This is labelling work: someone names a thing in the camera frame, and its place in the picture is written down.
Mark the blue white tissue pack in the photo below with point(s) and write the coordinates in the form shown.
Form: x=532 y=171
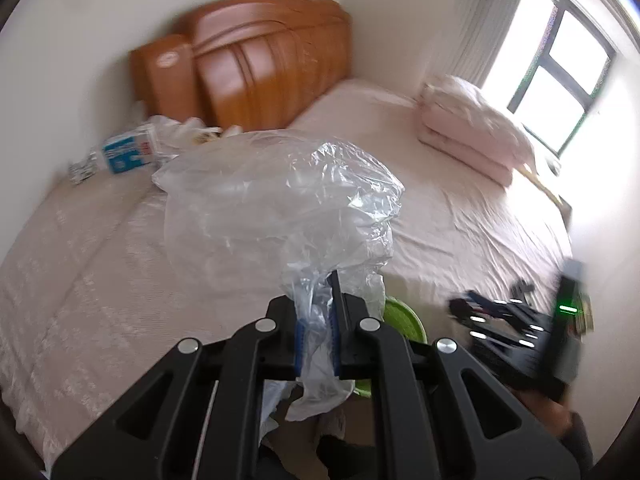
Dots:
x=125 y=152

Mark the person's right forearm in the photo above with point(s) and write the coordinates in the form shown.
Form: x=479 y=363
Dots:
x=570 y=425

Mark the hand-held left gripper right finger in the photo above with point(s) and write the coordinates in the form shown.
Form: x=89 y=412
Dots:
x=346 y=345

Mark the clear plastic bag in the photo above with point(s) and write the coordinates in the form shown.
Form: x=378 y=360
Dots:
x=280 y=210

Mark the folded pink quilt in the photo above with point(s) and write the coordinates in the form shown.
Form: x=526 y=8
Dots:
x=465 y=152

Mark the silver foil wrapper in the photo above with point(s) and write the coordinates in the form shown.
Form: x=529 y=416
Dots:
x=82 y=169

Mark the wooden headboard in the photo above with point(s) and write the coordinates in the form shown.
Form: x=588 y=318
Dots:
x=260 y=70

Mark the pleated curtain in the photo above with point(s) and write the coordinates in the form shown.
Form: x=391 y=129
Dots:
x=475 y=15

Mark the bed with pink sheet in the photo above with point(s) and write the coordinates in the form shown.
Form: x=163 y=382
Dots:
x=450 y=220

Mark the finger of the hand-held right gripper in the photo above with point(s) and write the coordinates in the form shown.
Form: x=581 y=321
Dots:
x=500 y=342
x=480 y=307

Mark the dark framed window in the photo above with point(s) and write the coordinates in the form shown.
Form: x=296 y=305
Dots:
x=555 y=65

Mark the green plastic basket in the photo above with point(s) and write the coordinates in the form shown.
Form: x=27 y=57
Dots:
x=400 y=321

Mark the wooden bed side rail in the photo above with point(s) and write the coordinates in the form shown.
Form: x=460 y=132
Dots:
x=545 y=187

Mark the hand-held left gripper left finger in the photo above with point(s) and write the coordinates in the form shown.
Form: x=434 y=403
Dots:
x=285 y=342

